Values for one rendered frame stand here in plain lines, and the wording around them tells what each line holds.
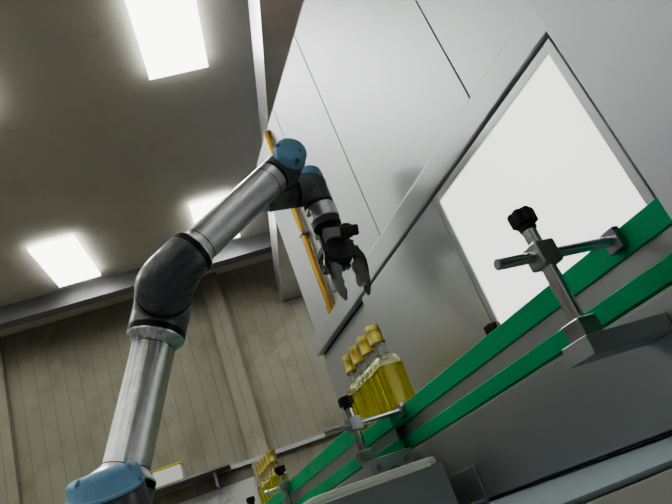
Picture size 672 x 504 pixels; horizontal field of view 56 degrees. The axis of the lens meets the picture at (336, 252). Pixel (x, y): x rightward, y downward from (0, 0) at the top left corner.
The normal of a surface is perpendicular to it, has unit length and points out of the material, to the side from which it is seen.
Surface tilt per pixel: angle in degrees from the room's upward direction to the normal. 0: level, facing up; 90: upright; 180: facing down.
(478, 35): 90
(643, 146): 90
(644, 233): 90
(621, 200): 90
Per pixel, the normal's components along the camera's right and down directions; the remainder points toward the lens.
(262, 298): 0.05, -0.45
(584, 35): -0.90, 0.16
